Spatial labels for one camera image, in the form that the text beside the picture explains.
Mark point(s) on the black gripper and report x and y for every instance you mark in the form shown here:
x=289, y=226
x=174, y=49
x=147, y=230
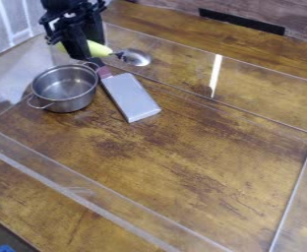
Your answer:
x=69, y=22

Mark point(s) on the silver metal pot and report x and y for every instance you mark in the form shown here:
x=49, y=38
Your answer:
x=65, y=87

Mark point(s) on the blue object at corner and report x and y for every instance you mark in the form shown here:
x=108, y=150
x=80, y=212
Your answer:
x=7, y=248

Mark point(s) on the grey sharpening stone block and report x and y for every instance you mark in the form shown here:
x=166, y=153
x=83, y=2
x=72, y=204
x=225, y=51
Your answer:
x=131, y=98

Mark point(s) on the clear acrylic corner bracket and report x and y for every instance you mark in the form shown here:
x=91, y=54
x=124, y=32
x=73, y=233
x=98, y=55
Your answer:
x=103, y=36

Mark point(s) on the yellow handled metal spoon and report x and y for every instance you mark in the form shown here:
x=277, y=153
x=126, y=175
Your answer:
x=130, y=56

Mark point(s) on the black bar on table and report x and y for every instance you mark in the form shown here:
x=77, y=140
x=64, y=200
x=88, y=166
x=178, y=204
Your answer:
x=243, y=22

